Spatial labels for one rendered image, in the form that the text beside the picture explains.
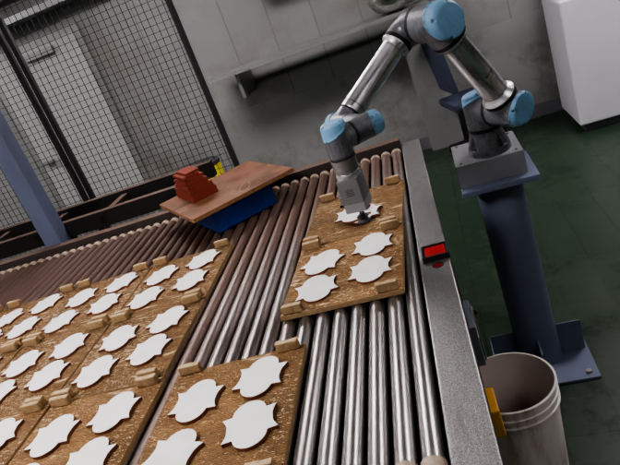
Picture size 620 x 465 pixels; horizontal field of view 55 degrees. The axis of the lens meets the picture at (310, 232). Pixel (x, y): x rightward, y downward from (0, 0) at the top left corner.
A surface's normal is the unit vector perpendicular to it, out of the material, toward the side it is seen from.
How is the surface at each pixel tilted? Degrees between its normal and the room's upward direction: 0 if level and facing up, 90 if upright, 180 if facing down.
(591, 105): 90
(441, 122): 90
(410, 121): 90
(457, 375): 0
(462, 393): 0
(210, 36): 90
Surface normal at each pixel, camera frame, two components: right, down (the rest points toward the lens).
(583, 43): -0.14, 0.42
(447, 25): 0.38, 0.12
